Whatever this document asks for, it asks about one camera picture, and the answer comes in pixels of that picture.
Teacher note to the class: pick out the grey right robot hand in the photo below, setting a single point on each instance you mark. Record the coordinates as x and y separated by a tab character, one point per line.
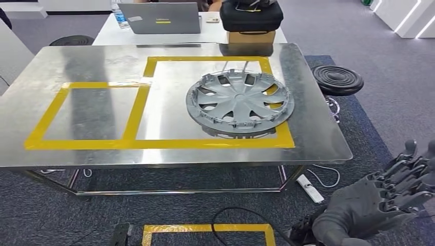
357	210

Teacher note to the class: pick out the grey plastic wheel cover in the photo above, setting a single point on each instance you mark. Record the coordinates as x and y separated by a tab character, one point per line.
239	100

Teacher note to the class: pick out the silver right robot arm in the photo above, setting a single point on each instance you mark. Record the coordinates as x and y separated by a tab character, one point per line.
302	231

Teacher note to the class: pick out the yellow tape on workbench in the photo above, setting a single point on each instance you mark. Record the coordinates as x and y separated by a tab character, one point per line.
136	144

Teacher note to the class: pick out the steel workbench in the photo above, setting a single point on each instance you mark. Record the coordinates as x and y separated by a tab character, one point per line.
85	64

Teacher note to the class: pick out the white power strip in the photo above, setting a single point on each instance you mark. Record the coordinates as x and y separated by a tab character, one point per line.
310	188

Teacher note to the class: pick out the black ribbed round stool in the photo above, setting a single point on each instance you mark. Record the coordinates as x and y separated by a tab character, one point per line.
336	79
71	40

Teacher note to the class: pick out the yellow floor tape square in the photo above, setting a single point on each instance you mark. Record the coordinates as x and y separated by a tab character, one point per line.
204	227

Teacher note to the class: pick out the white lit partition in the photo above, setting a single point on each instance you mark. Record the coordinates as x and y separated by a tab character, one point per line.
404	17

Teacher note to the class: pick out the brown cardboard box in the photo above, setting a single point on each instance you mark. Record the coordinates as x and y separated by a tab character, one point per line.
251	37

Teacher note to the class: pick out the green plastic crate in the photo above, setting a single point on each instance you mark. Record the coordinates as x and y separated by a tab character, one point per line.
367	2

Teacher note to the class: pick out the black carry case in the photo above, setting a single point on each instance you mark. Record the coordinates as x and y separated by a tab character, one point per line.
251	18

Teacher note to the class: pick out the small white card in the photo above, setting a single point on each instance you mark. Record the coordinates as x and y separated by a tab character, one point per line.
212	19

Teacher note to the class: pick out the grey laptop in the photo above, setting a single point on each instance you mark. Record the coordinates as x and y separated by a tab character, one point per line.
159	15

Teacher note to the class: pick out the white table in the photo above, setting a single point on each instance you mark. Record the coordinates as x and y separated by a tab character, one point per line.
108	37

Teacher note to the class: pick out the clear water bottle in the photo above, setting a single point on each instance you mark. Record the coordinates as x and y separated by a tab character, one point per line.
120	18

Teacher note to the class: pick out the dark seat back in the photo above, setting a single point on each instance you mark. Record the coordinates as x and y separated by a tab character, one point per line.
5	18

